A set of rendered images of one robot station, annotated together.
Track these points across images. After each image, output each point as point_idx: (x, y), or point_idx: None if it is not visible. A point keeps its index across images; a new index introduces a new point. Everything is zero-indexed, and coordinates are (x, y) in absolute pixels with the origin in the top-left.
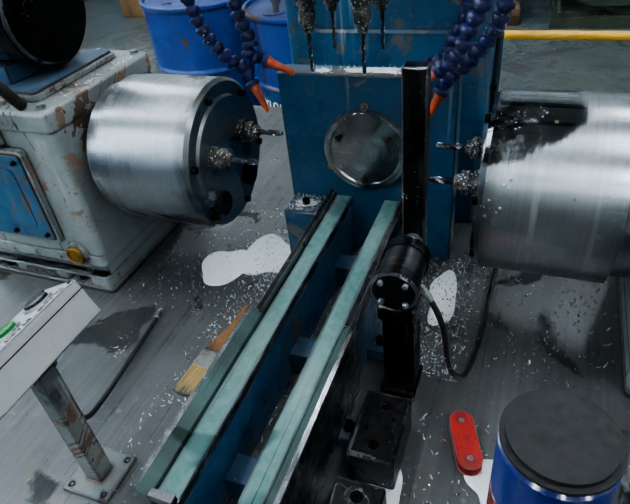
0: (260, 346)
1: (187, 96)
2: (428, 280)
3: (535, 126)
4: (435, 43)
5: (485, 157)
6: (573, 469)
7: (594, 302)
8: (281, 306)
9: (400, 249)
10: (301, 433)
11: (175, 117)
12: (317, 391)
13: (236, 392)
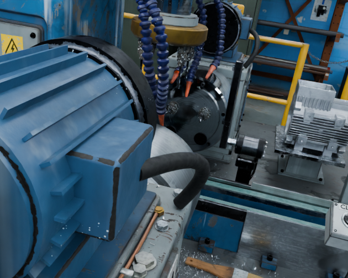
0: (269, 213)
1: (167, 132)
2: None
3: (215, 80)
4: None
5: (221, 95)
6: None
7: None
8: (238, 206)
9: (247, 137)
10: (315, 199)
11: (182, 145)
12: (291, 196)
13: (301, 220)
